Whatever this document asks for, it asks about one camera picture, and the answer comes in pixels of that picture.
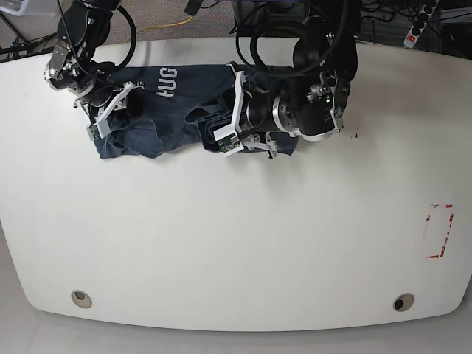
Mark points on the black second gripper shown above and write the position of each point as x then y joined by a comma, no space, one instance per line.
311,108

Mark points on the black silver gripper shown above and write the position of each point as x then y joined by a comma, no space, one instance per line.
89,81

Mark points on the dark blue T-shirt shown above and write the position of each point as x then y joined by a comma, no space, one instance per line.
181,109

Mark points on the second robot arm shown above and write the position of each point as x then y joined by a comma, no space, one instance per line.
325,33

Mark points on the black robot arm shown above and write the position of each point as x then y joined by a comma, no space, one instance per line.
81,30

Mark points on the black tripod stand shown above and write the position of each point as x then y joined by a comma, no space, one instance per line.
21,47

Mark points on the white power strip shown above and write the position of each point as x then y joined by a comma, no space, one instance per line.
419,24

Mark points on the red tape rectangle marking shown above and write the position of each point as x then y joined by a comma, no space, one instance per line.
437,230

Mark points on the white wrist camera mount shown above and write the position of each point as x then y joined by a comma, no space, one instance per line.
107,114

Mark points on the aluminium frame column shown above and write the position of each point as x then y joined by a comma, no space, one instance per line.
246,14

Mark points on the left table cable grommet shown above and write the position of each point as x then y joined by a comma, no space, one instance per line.
81,299

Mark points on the table cable grommet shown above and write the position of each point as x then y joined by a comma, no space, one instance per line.
403,302
81,299

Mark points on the right table cable grommet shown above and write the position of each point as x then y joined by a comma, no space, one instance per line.
403,302

